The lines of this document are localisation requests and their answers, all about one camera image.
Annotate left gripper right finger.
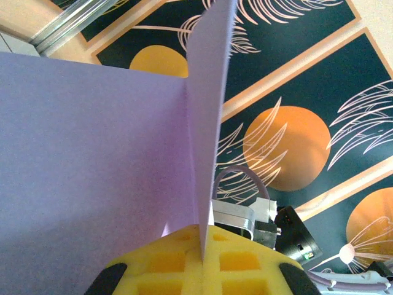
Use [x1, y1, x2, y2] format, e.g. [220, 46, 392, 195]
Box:
[202, 226, 322, 295]

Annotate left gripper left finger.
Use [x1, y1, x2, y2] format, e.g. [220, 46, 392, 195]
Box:
[84, 224, 203, 295]

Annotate purple paper sheet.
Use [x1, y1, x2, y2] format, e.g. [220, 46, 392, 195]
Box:
[0, 0, 238, 295]

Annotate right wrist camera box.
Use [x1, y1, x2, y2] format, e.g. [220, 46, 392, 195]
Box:
[211, 198, 324, 266]

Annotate aluminium corner post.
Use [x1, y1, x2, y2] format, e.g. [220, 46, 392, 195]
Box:
[29, 0, 121, 58]

